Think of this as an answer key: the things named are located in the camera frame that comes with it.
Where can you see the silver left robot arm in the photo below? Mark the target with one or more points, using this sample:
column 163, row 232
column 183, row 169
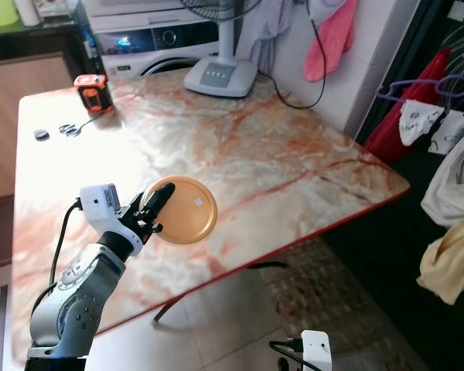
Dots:
column 77, row 301

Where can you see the white plastic bottle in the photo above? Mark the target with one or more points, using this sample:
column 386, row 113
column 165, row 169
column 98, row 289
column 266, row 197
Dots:
column 27, row 9

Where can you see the purple clothes hanger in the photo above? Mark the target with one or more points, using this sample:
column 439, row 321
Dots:
column 425, row 85

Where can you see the pink hanging cloth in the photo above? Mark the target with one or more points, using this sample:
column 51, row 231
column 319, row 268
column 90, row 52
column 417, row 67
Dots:
column 329, row 39

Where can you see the grey hanging cloth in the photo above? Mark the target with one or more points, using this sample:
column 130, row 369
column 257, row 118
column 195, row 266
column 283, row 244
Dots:
column 263, row 31

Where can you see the red bag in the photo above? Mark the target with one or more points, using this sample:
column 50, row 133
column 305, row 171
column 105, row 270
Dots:
column 410, row 120

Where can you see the wooden cabinet black top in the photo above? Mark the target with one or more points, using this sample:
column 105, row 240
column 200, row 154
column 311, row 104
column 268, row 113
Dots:
column 23, row 116

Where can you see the orange black tape measure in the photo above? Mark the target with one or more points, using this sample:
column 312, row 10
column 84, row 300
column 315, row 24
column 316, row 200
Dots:
column 91, row 93

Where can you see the white cloth bundle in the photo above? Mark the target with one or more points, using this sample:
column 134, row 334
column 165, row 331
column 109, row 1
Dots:
column 452, row 185

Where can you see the white printed cloth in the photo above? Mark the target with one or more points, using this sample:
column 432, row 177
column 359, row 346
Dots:
column 417, row 122
column 455, row 133

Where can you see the white standing fan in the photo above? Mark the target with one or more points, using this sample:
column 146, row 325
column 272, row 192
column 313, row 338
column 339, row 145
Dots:
column 220, row 75

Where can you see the dark curved table leg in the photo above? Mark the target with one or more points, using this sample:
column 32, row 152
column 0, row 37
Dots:
column 170, row 308

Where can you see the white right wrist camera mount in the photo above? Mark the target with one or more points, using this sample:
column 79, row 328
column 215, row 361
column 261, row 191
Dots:
column 315, row 352

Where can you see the white front-load washing machine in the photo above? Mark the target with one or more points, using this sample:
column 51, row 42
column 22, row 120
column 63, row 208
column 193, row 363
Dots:
column 155, row 40

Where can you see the green plastic cup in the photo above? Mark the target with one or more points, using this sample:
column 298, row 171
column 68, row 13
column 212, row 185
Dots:
column 0, row 9

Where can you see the brown patterned floor mat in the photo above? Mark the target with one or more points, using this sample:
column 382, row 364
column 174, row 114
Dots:
column 325, row 305

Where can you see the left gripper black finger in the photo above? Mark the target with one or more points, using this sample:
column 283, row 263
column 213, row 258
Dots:
column 159, row 199

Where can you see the yellow cloth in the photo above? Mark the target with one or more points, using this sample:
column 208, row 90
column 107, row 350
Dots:
column 452, row 263

